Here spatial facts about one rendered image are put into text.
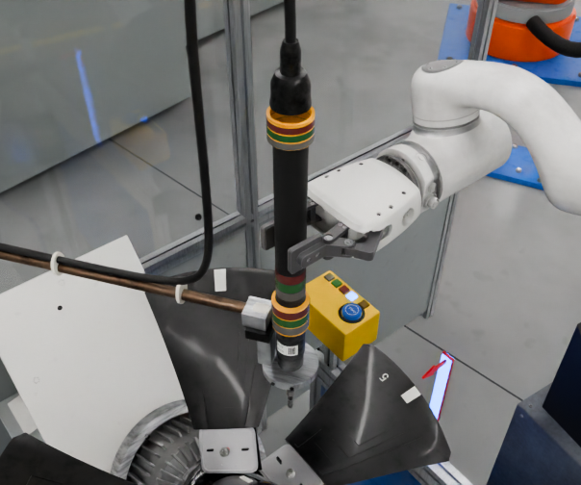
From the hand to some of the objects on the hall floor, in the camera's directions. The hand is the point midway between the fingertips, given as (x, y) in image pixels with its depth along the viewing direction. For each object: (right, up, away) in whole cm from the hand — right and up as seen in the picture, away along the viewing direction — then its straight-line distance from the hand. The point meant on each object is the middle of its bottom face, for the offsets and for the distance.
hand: (290, 242), depth 72 cm
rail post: (+8, -89, +147) cm, 172 cm away
